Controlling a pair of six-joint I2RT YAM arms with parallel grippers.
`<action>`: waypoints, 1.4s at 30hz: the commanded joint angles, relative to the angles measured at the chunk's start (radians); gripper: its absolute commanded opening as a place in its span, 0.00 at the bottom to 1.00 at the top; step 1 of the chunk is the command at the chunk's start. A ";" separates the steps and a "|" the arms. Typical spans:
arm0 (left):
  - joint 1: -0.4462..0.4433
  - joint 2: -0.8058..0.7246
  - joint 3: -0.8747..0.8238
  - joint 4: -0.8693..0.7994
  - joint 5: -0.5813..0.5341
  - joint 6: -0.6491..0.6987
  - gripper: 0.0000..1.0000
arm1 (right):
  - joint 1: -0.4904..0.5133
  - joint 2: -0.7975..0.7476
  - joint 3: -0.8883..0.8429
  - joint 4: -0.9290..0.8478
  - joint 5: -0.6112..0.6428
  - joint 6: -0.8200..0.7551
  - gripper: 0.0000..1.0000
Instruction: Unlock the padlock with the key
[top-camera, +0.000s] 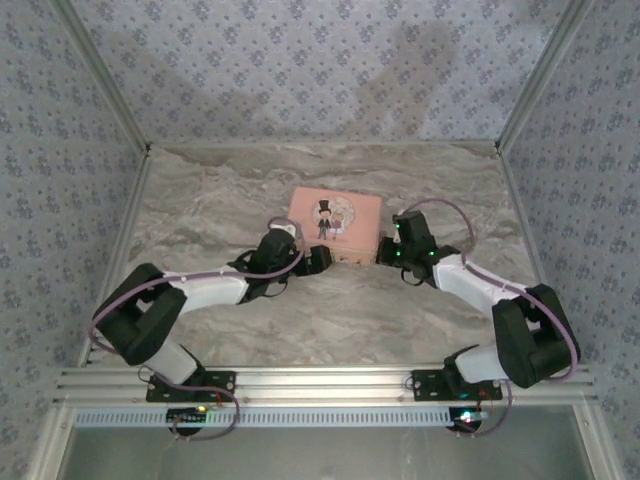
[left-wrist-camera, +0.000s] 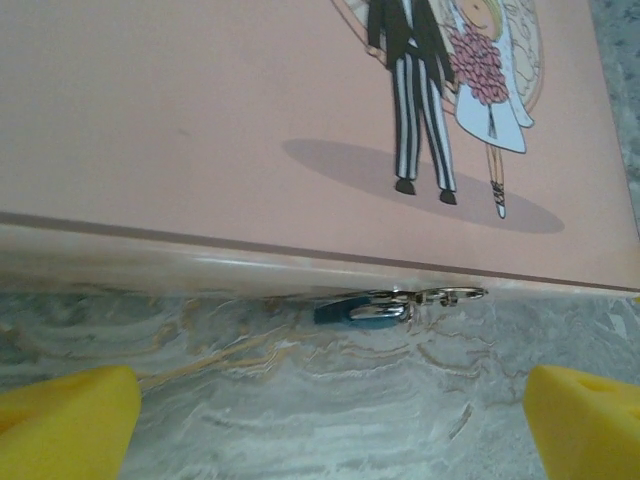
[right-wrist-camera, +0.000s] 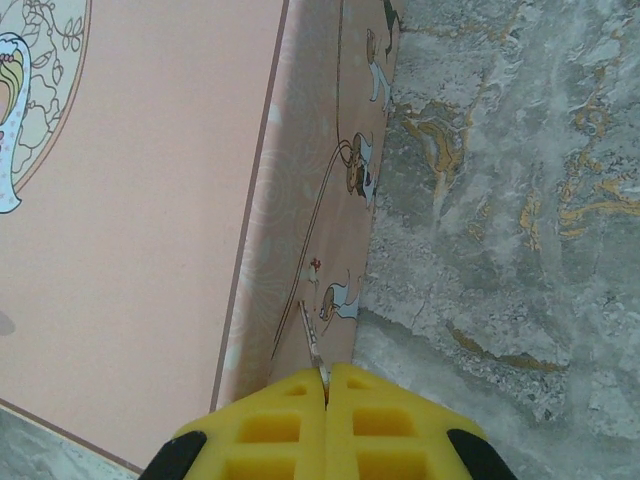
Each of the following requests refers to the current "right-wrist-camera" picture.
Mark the pink cartoon tin box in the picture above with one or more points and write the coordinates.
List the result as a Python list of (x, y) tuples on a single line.
[(150, 200)]

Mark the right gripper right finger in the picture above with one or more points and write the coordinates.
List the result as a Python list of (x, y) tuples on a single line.
[(400, 440)]

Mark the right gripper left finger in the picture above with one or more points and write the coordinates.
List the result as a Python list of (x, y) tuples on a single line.
[(270, 440)]

